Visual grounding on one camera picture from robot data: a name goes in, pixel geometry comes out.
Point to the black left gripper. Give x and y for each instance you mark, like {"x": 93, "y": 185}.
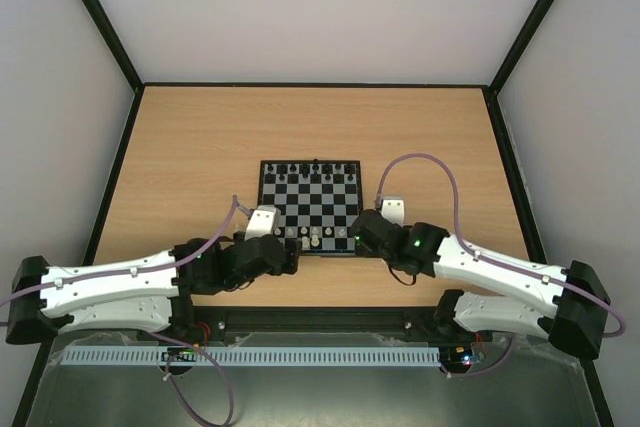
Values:
{"x": 291, "y": 265}

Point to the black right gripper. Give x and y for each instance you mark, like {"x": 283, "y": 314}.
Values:
{"x": 360, "y": 235}

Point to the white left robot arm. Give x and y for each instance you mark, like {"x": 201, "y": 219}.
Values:
{"x": 151, "y": 294}

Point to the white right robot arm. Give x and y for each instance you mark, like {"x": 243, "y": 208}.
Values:
{"x": 566, "y": 306}

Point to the black and grey chessboard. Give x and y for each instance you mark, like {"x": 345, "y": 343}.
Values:
{"x": 314, "y": 193}

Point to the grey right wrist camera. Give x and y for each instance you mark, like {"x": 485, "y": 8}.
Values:
{"x": 392, "y": 208}

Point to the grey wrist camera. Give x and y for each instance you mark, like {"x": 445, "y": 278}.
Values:
{"x": 392, "y": 208}
{"x": 262, "y": 221}

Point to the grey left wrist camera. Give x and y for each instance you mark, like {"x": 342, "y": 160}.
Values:
{"x": 262, "y": 221}

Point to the black front aluminium rail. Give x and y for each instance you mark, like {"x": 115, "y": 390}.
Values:
{"x": 325, "y": 319}

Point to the light blue cable duct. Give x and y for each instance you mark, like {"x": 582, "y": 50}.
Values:
{"x": 253, "y": 356}

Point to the black right frame post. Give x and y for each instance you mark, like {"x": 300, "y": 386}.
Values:
{"x": 522, "y": 40}

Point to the black frame post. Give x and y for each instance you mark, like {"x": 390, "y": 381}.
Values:
{"x": 113, "y": 42}
{"x": 522, "y": 40}

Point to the black left frame post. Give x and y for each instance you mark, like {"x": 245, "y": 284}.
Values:
{"x": 113, "y": 42}

